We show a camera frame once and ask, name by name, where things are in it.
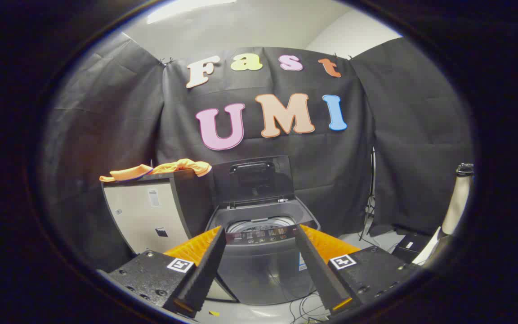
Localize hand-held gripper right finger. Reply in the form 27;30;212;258
294;224;421;315

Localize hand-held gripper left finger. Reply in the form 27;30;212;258
106;225;227;318

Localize grey washing machine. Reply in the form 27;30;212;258
205;197;322;306

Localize dark washing machine lid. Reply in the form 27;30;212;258
213;155;296;210

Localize orange shirt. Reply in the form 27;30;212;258
99;158;212;182

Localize grey and white cabinet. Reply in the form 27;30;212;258
101;169;238;303

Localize black box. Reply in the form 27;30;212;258
392;229;433;264

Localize black stand pole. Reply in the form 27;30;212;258
359;146;377;241

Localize black floor cables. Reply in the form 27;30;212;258
286;290;331;323

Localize cream post with black cap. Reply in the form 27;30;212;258
440;163;474;238

